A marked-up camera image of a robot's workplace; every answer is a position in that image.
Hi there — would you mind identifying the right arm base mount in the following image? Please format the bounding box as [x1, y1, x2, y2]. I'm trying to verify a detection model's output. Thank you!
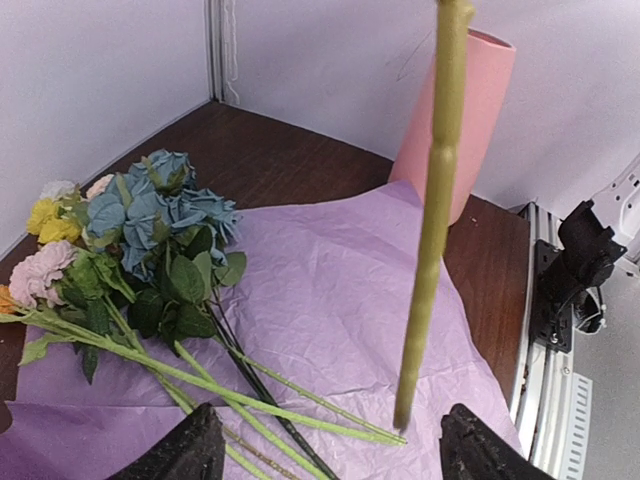
[529, 239, 578, 354]

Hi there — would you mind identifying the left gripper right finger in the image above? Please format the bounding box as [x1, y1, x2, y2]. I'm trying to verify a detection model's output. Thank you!
[439, 403, 550, 480]

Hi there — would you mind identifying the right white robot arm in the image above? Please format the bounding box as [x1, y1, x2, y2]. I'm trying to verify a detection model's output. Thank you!
[540, 158, 639, 322]

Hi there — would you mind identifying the front aluminium rail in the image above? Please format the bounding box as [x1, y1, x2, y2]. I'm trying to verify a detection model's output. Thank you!
[507, 202, 640, 480]

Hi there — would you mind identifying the purple tissue paper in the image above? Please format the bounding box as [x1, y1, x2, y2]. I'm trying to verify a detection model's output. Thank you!
[1, 182, 519, 479]

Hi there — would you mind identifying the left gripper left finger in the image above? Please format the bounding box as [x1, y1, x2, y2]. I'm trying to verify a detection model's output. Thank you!
[110, 402, 225, 480]

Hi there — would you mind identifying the artificial flower bunch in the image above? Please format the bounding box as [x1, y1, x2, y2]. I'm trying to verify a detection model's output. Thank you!
[1, 150, 403, 479]

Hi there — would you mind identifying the pale yellow rose stem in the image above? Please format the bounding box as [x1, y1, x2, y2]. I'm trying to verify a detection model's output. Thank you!
[393, 1, 475, 433]

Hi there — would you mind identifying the pink cylindrical vase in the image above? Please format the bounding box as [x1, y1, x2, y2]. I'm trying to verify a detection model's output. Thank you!
[388, 27, 517, 227]

